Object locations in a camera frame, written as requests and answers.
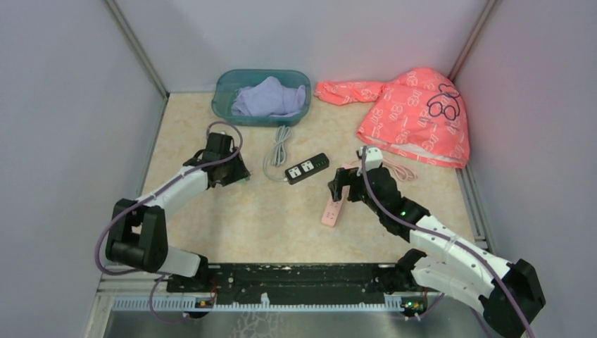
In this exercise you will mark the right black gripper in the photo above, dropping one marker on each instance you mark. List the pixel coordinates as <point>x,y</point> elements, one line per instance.
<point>346,177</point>

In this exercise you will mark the lavender cloth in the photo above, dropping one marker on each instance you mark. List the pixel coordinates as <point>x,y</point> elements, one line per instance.
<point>269,98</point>

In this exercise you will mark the black power strip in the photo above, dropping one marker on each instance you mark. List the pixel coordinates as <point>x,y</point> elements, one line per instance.
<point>307,168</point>

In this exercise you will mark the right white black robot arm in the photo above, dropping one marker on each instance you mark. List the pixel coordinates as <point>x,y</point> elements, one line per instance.
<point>508,295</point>

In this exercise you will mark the teal plastic basin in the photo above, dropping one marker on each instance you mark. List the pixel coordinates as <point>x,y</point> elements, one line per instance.
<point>230,82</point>

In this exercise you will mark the pink power strip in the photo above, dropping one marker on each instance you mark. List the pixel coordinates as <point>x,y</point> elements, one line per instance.
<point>333,209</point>

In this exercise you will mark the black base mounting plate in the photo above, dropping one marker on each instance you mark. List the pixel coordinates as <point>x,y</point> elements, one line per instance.
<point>298,284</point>

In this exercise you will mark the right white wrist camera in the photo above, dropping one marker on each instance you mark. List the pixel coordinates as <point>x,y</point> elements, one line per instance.
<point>370,158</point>

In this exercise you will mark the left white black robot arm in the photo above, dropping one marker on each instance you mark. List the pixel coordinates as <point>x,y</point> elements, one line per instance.
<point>138,236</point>

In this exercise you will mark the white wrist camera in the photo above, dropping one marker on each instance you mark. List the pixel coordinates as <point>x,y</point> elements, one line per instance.
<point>370,158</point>
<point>219,143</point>

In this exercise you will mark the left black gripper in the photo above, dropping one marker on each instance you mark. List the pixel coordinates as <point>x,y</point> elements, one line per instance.
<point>241,171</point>

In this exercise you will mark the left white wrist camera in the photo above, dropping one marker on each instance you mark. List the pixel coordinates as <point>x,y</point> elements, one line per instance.
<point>219,143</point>

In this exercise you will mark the coral patterned jacket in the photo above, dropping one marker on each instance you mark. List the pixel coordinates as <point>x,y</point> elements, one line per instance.
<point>419,115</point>

